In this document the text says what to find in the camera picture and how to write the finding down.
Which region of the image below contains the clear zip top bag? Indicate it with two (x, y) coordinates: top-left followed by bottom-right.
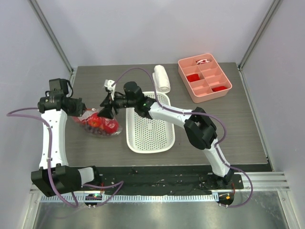
(71, 108), (122, 137)

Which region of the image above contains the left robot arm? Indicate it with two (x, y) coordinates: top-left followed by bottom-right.
(31, 78), (102, 197)

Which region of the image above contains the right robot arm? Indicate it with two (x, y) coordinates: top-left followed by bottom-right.
(98, 80), (234, 188)

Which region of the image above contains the red fake apple right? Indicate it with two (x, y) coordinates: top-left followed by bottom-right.
(102, 118), (119, 135)

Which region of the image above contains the rolled white towel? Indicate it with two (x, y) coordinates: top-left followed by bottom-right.
(152, 65), (171, 94)

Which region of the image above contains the white perforated plastic basket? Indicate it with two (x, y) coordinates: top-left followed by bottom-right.
(125, 92), (176, 154)

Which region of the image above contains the red block in tray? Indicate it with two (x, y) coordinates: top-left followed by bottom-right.
(186, 73), (200, 83)

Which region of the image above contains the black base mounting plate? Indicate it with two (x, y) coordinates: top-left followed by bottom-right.
(96, 165), (244, 196)

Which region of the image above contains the pink compartment organizer tray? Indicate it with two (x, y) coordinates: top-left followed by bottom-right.
(178, 53), (232, 104)

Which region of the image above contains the red white item in tray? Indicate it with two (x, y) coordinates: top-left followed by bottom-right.
(195, 59), (210, 65)

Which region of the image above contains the red block tray front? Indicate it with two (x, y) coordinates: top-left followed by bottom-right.
(212, 86), (227, 92)

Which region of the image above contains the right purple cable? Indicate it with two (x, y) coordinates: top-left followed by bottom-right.
(112, 67), (253, 208)

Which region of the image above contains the white slotted cable duct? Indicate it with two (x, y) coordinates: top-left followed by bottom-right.
(40, 193), (219, 203)

